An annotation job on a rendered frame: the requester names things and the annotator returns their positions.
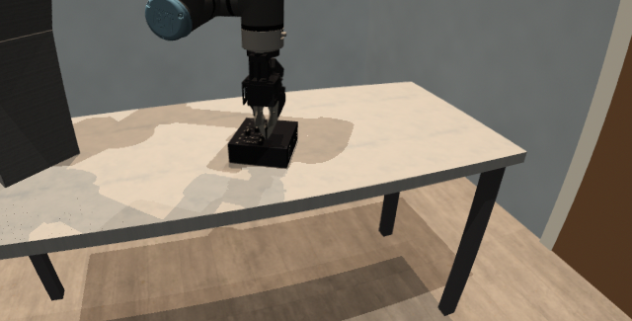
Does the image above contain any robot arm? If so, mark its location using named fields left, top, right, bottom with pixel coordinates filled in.
left=145, top=0, right=286, bottom=53

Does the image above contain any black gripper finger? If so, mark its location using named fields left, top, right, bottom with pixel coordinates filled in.
left=267, top=87, right=286, bottom=139
left=250, top=106, right=267, bottom=139

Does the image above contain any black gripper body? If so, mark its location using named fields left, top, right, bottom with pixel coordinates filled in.
left=242, top=49, right=282, bottom=108

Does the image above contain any black lighting desk panel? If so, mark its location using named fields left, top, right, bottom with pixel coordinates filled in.
left=228, top=118, right=298, bottom=168

